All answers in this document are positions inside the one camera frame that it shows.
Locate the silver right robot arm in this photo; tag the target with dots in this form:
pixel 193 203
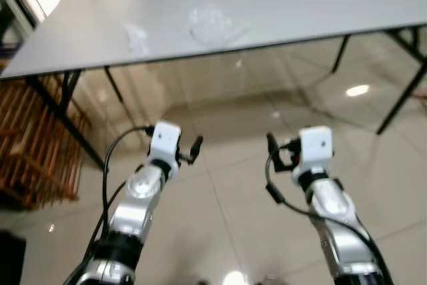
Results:
pixel 333 211

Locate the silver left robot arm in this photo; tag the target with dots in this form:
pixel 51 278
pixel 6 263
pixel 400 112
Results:
pixel 137 198

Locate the large clear plastic bag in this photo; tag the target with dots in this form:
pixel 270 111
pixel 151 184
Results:
pixel 212 25

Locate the small crumpled clear plastic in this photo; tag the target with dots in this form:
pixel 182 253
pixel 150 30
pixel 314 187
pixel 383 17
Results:
pixel 138 38

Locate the grey table with black legs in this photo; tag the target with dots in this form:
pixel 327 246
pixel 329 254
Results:
pixel 267 5

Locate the brown wooden slatted rack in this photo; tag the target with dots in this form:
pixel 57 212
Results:
pixel 33 145

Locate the black box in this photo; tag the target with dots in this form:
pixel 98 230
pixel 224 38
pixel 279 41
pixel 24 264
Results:
pixel 12 261

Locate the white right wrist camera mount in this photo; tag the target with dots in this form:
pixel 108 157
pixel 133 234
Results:
pixel 315 145

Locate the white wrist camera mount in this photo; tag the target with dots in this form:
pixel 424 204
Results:
pixel 315 145
pixel 164 139

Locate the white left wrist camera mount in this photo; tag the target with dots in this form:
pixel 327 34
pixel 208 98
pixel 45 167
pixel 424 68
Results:
pixel 164 139

